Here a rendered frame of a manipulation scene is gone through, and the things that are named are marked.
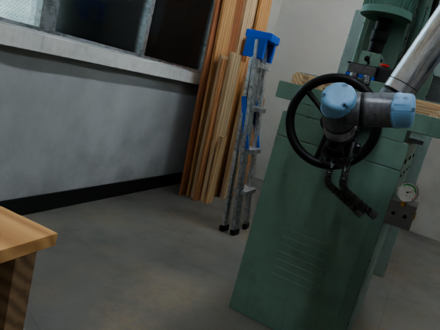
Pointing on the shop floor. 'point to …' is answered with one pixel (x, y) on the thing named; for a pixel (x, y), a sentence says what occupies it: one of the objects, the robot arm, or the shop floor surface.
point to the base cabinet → (311, 243)
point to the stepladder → (263, 38)
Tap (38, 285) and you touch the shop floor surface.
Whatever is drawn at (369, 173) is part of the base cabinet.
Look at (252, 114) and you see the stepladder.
